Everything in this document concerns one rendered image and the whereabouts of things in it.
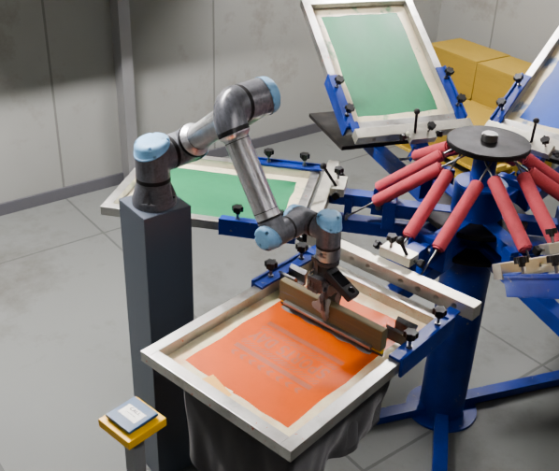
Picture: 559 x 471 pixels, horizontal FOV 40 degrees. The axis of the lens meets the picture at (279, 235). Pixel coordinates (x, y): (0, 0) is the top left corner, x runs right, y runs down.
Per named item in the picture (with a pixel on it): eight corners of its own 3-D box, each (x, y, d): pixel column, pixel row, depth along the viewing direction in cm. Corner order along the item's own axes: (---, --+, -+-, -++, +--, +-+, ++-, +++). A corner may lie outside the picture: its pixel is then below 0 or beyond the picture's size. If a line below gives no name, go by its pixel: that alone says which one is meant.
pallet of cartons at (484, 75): (440, 116, 682) (451, 35, 646) (558, 165, 598) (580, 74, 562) (366, 136, 635) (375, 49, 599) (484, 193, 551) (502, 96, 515)
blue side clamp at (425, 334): (400, 378, 228) (403, 359, 225) (386, 370, 231) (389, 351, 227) (452, 334, 248) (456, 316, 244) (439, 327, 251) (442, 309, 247)
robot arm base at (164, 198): (123, 199, 265) (121, 172, 260) (163, 188, 273) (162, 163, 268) (145, 216, 255) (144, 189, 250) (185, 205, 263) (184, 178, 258)
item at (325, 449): (291, 535, 228) (297, 428, 207) (281, 528, 230) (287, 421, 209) (381, 451, 259) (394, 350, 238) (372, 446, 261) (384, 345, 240)
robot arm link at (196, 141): (150, 143, 264) (239, 78, 223) (183, 131, 274) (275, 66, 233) (164, 175, 265) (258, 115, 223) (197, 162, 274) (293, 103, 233)
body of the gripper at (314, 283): (321, 281, 246) (322, 248, 240) (343, 291, 241) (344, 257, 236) (306, 291, 241) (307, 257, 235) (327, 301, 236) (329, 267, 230)
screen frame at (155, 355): (290, 463, 196) (291, 451, 194) (140, 361, 229) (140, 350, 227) (451, 328, 248) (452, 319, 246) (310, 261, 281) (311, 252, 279)
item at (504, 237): (515, 314, 260) (523, 284, 254) (331, 232, 305) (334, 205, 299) (609, 230, 314) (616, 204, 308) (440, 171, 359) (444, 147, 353)
